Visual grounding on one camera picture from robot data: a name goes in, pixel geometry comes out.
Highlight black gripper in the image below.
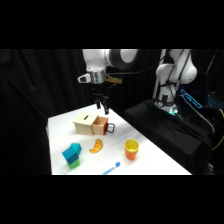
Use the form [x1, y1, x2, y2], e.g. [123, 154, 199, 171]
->
[91, 82, 111, 116]

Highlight light wooden drawer box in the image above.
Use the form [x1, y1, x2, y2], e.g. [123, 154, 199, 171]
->
[72, 111, 100, 137]

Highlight tan wrist attachment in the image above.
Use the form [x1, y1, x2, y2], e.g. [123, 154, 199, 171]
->
[106, 75, 123, 85]

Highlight orange toy croissant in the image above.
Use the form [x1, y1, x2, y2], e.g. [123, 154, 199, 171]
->
[89, 138, 104, 155]

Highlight teal wedge block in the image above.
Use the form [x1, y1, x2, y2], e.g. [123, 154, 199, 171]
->
[69, 142, 83, 156]

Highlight yellow plastic cup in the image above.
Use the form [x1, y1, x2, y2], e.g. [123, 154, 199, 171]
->
[124, 138, 140, 155]

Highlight orange plastic cup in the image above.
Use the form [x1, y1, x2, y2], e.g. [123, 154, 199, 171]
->
[124, 148, 139, 161]

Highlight teal cube block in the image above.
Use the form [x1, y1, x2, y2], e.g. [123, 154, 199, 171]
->
[61, 146, 79, 161]

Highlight blue flat block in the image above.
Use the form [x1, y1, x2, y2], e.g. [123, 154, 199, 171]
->
[66, 154, 81, 165]

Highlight blue marker pen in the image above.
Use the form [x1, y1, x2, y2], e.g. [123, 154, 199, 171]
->
[101, 161, 121, 176]

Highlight green block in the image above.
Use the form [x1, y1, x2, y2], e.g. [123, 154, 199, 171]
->
[67, 158, 81, 170]

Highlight black curtain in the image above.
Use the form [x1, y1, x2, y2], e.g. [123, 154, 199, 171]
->
[0, 49, 224, 176]

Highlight small green light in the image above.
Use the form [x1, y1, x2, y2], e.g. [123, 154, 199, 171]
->
[167, 107, 180, 118]

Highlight black cloth covered stand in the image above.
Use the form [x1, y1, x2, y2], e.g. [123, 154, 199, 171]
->
[123, 98, 216, 176]

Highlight blue lit device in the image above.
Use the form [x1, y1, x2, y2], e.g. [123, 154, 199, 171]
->
[179, 88, 203, 110]

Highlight keyboard with blue backlight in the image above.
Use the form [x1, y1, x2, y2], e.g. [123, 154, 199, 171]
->
[206, 94, 224, 108]

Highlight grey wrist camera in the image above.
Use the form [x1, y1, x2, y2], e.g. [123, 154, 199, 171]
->
[77, 73, 92, 84]

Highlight black cables on arm base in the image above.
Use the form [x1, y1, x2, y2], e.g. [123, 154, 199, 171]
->
[159, 49, 193, 103]

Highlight yellow cable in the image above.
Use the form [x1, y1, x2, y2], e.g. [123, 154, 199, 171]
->
[211, 108, 224, 152]

